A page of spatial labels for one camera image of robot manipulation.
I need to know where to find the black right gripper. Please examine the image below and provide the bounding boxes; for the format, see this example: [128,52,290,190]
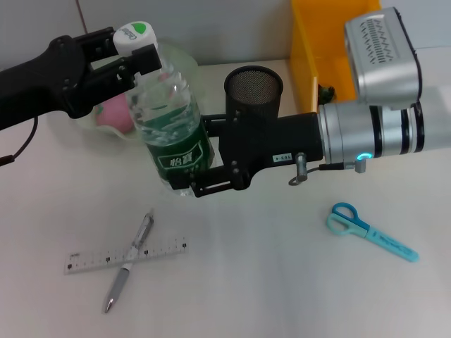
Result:
[171,111,327,199]

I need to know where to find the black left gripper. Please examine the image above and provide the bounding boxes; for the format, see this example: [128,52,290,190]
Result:
[0,27,119,132]

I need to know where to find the clear green-label water bottle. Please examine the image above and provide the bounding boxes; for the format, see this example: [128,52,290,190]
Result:
[112,20,216,198]

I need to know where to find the pink toy peach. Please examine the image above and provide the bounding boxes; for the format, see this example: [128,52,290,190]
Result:
[93,94,137,137]

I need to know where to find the green plastic wrapper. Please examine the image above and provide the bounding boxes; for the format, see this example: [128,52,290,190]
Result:
[319,83,338,105]

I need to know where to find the clear plastic ruler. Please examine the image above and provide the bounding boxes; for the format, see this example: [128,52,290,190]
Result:
[63,236,189,275]

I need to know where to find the blue scissors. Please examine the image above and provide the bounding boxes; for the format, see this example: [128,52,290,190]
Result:
[326,201,420,263]

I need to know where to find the black mesh pen holder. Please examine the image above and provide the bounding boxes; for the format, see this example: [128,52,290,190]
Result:
[224,65,285,119]

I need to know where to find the grey clear ballpoint pen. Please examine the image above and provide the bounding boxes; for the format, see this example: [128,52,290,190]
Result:
[101,207,156,314]

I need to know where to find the pale green wavy bowl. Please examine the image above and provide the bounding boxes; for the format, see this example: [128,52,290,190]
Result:
[79,40,200,142]

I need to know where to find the yellow plastic bin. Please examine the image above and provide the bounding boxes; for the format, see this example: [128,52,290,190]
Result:
[290,0,383,113]

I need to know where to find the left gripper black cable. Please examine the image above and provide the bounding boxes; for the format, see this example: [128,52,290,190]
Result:
[0,115,39,168]

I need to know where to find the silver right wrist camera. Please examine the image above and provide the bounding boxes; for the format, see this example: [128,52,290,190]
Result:
[343,6,424,110]

